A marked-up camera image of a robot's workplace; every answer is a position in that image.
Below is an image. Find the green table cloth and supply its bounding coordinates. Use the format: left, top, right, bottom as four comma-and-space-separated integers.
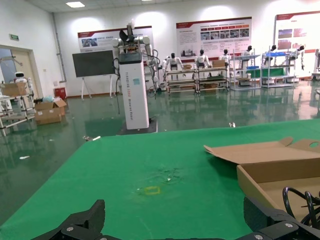
0, 119, 320, 240

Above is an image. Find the black power cable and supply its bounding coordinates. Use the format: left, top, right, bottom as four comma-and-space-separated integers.
282, 186, 320, 227

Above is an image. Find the pipe-frame workbench rack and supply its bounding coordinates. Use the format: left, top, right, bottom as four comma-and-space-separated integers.
165, 67, 199, 94
197, 65, 230, 92

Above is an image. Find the cream door with frame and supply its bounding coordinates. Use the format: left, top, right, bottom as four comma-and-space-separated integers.
0, 44, 39, 101

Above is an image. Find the grey wall pipe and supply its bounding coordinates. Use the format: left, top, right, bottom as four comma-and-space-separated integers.
51, 11, 67, 83

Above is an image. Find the wide red white wall poster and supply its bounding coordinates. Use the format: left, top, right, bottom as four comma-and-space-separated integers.
176, 16, 253, 59

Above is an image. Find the closed cardboard carton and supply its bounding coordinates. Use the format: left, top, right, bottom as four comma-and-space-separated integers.
34, 110, 63, 126

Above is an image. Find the open cardboard carton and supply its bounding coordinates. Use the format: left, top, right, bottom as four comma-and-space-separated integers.
34, 98, 68, 116

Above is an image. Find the white humanoid robot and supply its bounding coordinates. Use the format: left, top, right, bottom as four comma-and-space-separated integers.
264, 44, 279, 63
219, 49, 232, 64
161, 52, 181, 74
194, 49, 210, 70
240, 45, 254, 58
292, 44, 307, 71

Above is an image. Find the red cabinet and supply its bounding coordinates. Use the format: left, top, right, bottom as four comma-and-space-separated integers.
54, 86, 67, 100

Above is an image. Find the grey metal shelf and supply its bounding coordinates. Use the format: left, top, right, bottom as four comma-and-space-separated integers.
260, 51, 301, 89
229, 53, 261, 91

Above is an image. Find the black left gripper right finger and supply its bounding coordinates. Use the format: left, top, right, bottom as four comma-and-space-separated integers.
237, 196, 320, 240

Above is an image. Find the white pipe-frame cart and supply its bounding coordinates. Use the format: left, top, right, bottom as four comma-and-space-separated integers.
0, 92, 36, 136

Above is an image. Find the small white round-head robot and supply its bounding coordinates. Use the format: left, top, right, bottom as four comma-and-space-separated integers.
13, 71, 26, 85

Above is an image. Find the brown cardboard mailer box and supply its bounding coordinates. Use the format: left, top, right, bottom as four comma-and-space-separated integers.
203, 136, 320, 227

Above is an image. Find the dark display board on stand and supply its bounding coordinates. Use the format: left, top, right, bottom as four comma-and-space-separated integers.
72, 49, 115, 99

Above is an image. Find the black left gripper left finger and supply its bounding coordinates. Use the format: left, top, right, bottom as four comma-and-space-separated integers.
31, 199, 131, 240

